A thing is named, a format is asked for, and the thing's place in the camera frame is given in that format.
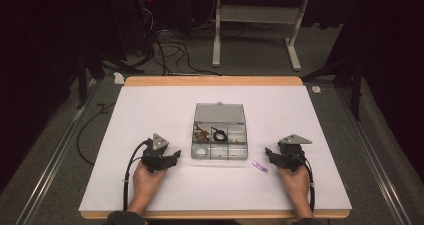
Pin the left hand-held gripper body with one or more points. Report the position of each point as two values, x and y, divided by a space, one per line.
154 156

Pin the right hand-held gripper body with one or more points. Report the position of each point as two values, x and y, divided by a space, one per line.
291 156

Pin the purple hair clip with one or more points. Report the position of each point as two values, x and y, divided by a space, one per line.
260 166

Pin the clear plastic compartment box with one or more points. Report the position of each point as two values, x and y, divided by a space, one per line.
220 118

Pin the person's left hand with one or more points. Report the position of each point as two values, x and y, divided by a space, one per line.
146 185

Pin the person's right hand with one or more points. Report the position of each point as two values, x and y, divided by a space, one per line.
295 186

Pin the white table cover sheet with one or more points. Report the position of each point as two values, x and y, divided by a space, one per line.
166 105

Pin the small white floor marker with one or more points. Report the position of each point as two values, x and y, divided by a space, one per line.
316 89

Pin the white paper scrap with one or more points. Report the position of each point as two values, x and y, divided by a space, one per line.
118 79

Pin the black metal stand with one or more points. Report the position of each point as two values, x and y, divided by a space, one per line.
82 81
356 91

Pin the dark computer tower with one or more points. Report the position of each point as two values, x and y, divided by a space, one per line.
146 15

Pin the metal floor rail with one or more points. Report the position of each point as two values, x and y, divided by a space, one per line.
50 169
376 171

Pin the white metal desk frame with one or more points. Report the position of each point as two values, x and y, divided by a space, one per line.
216 35

